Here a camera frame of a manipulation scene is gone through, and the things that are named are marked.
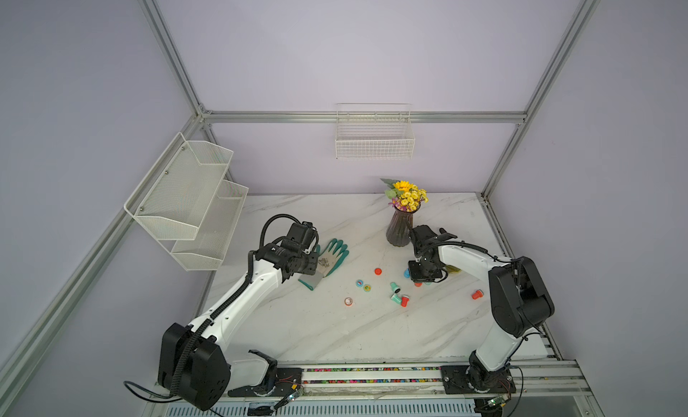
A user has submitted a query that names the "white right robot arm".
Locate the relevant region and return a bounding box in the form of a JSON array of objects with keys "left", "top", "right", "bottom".
[{"left": 408, "top": 225, "right": 555, "bottom": 393}]

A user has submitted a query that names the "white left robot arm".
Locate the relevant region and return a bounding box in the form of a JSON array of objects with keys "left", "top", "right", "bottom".
[{"left": 123, "top": 216, "right": 319, "bottom": 412}]

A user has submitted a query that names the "green grey work glove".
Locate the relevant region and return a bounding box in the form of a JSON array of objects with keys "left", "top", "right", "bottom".
[{"left": 297, "top": 239, "right": 349, "bottom": 291}]

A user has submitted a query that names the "black yellow work glove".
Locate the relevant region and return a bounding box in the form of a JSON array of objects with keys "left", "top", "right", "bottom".
[{"left": 440, "top": 228, "right": 460, "bottom": 274}]

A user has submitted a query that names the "dark glass flower vase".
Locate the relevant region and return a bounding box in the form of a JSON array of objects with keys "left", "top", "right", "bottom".
[{"left": 386, "top": 208, "right": 414, "bottom": 247}]

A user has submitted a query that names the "yellow artificial flower bouquet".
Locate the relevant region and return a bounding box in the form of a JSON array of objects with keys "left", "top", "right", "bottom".
[{"left": 381, "top": 178, "right": 428, "bottom": 213}]

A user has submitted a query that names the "white two-tier mesh shelf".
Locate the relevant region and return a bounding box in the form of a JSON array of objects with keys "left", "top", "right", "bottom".
[{"left": 124, "top": 133, "right": 248, "bottom": 271}]

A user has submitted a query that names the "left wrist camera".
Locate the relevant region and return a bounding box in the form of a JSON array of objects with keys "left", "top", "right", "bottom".
[{"left": 301, "top": 221, "right": 317, "bottom": 244}]

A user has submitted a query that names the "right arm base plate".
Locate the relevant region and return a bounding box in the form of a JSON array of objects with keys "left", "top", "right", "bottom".
[{"left": 440, "top": 365, "right": 516, "bottom": 395}]

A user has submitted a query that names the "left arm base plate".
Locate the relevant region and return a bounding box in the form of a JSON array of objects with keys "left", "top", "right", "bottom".
[{"left": 227, "top": 367, "right": 304, "bottom": 397}]

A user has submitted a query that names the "white wire wall basket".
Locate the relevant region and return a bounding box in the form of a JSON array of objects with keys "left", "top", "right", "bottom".
[{"left": 335, "top": 103, "right": 416, "bottom": 160}]

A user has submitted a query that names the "aluminium front rail frame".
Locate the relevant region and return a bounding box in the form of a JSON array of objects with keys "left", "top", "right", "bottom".
[{"left": 143, "top": 359, "right": 603, "bottom": 416}]

